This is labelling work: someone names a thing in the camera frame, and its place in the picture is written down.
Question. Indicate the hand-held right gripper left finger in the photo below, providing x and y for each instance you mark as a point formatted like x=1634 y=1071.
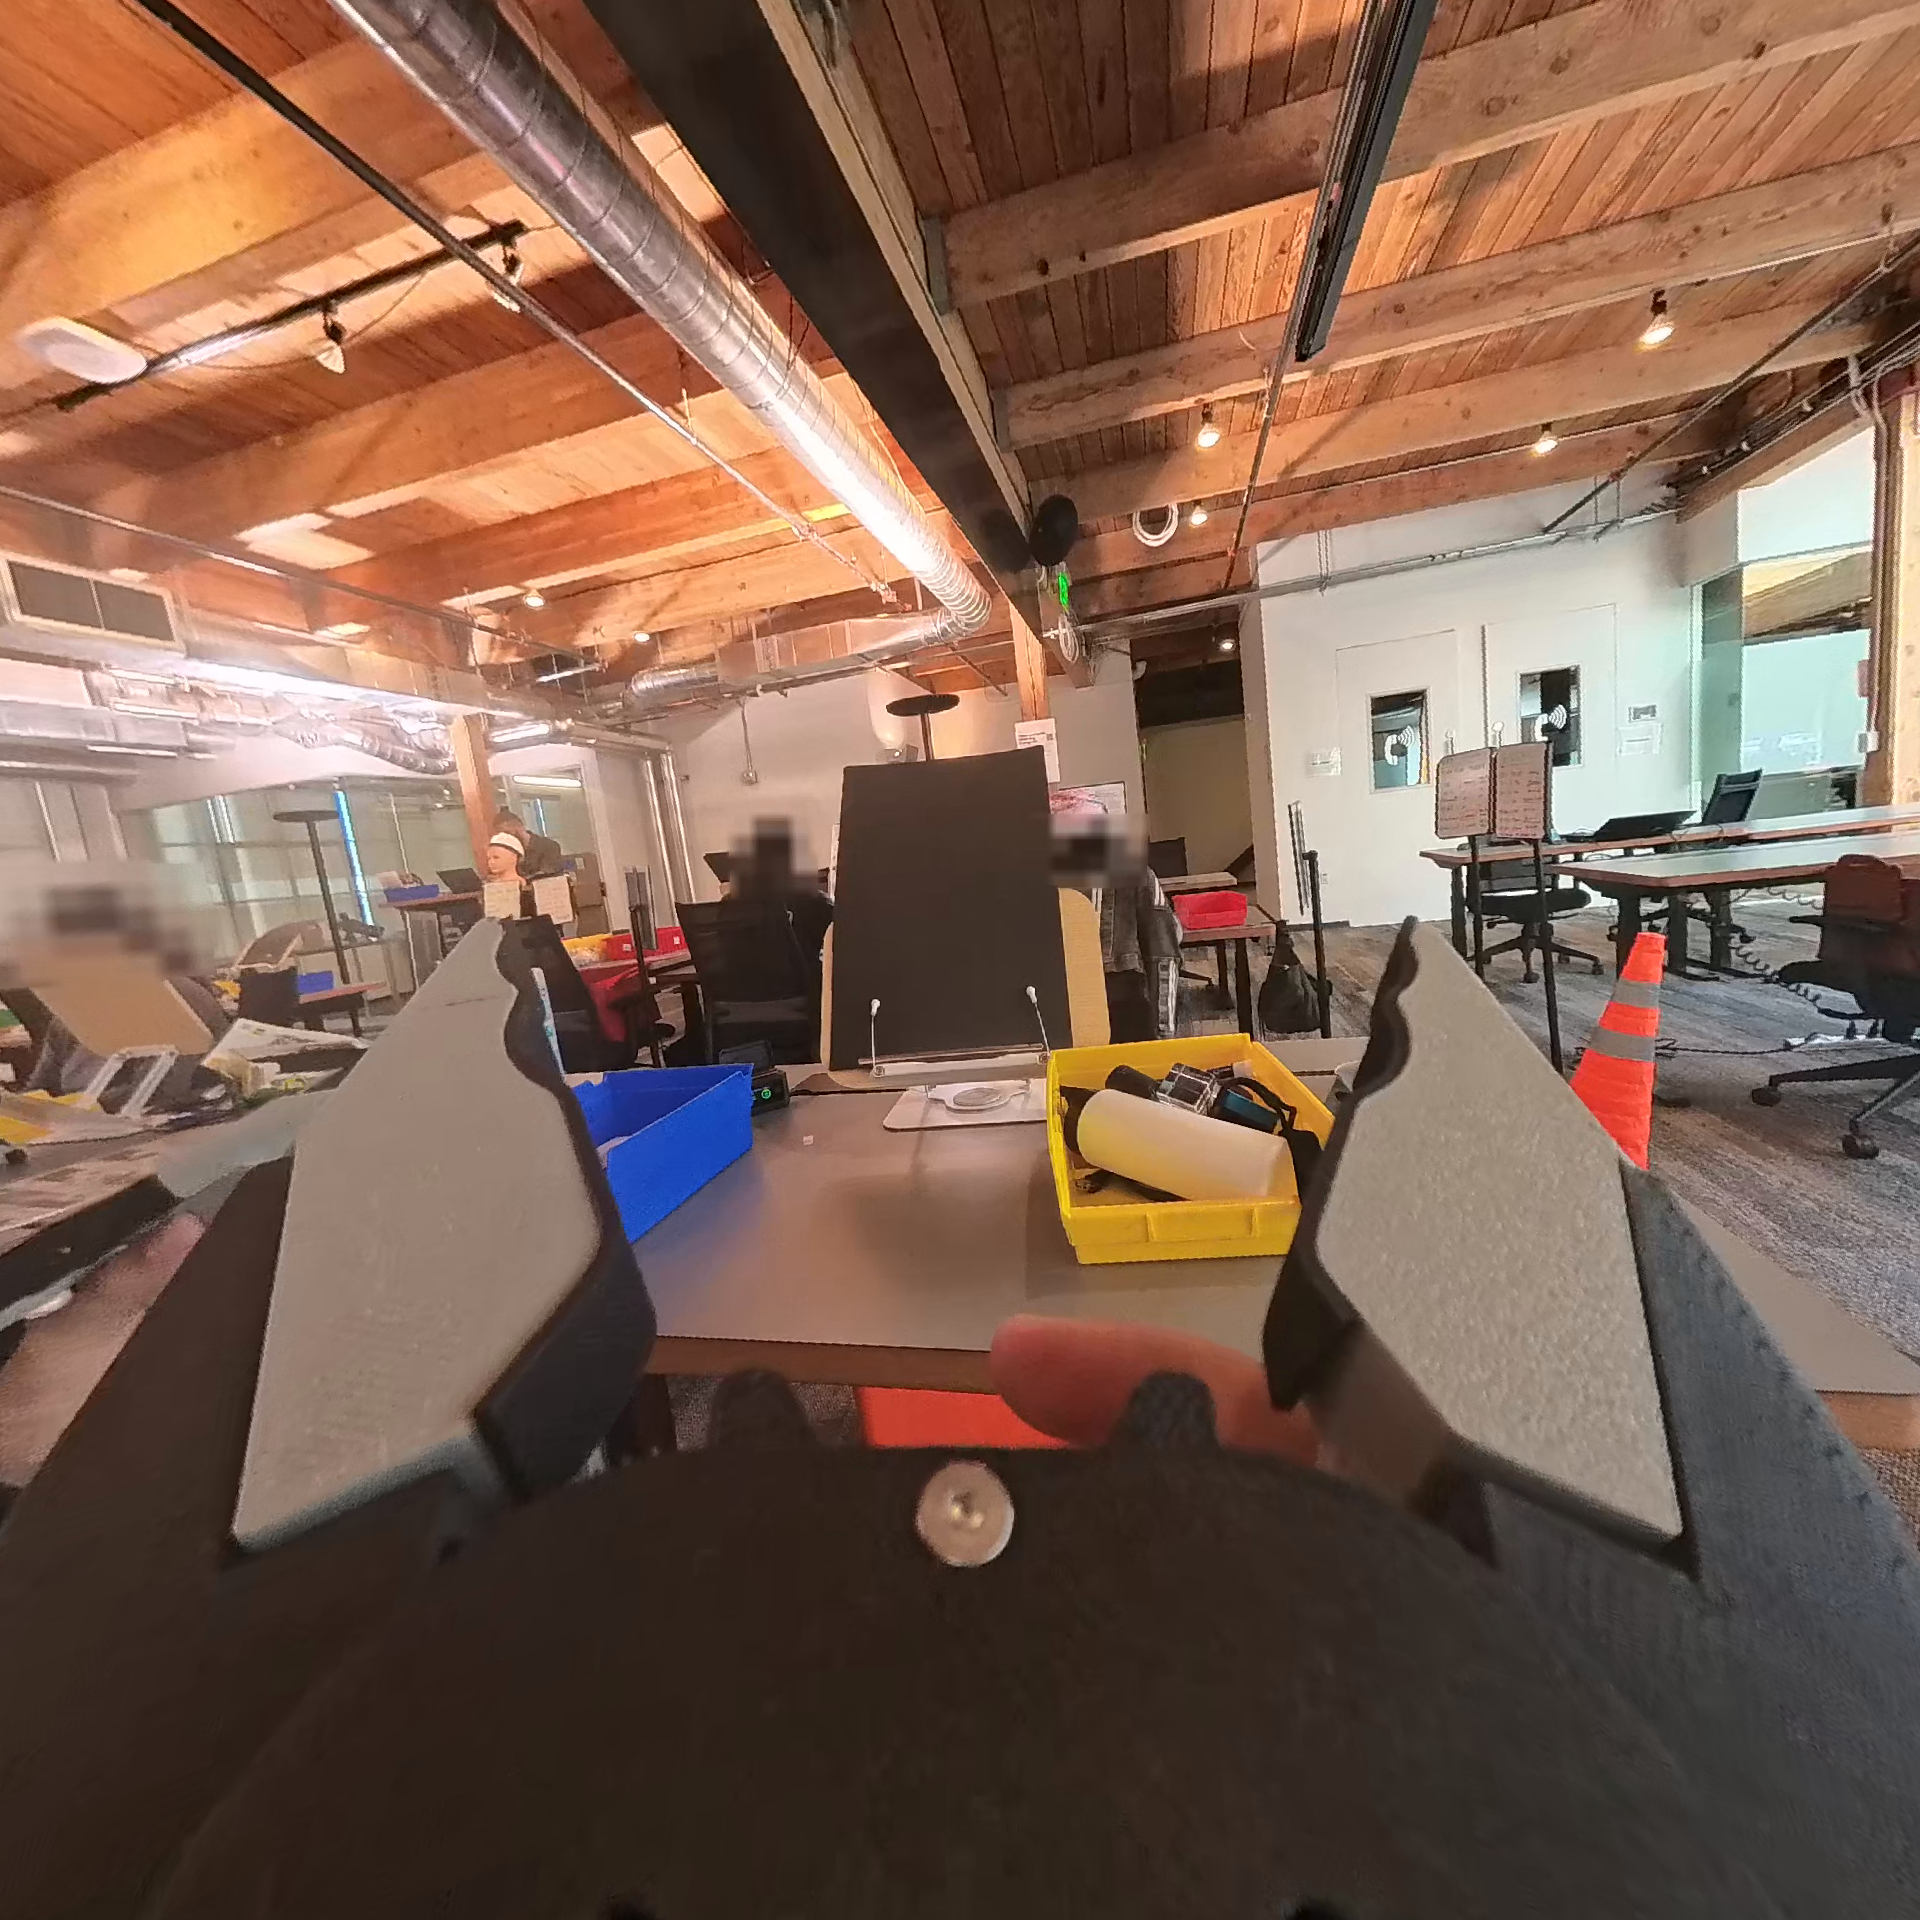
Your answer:
x=439 y=1242

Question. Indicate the yellow plastic bin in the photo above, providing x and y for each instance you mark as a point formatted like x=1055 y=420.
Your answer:
x=1185 y=1223

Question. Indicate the long wood edged table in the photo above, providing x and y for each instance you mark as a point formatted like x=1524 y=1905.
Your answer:
x=1519 y=851
x=1739 y=861

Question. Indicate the mannequin head with white cap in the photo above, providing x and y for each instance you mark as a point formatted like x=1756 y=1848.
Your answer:
x=503 y=856

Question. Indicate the ceiling air vent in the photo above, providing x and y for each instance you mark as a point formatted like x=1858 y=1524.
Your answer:
x=93 y=601

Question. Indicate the black ceiling light rail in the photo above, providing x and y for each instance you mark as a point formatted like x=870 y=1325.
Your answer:
x=1360 y=167

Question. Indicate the black office chair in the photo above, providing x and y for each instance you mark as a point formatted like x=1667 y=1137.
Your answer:
x=1531 y=903
x=1868 y=960

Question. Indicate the white foam roll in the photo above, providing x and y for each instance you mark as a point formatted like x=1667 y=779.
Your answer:
x=1185 y=1150

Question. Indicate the black laptop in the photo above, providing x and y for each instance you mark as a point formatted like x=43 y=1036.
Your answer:
x=1644 y=821

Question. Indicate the black ceiling speaker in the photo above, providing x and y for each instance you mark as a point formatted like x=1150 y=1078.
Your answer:
x=1050 y=528

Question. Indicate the white notice board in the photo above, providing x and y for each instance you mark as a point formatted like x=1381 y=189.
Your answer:
x=1462 y=794
x=1524 y=787

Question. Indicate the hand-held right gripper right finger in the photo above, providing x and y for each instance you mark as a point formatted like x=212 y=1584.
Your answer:
x=1488 y=1242

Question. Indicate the orange traffic cone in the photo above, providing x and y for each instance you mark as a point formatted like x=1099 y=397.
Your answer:
x=1632 y=1066

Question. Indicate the silver spiral ceiling duct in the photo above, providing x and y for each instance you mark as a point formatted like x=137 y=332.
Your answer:
x=677 y=285

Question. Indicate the white stand base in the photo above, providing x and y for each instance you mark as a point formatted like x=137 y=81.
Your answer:
x=938 y=1111

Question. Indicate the white ceiling access point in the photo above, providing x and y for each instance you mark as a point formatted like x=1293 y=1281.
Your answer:
x=82 y=347

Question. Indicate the black charger box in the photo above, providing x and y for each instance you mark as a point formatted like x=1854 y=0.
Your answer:
x=768 y=1087

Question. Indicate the person's right hand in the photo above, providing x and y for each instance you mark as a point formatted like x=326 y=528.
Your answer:
x=1065 y=1373

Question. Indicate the blue plastic bin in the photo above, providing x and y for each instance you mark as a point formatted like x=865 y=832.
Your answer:
x=677 y=1139

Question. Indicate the black backpack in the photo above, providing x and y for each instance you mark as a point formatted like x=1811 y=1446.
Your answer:
x=1287 y=982

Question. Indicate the red plastic bin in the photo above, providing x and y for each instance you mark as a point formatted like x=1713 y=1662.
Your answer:
x=1212 y=909

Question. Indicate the black felt display board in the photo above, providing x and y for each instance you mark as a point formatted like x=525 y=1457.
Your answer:
x=946 y=903

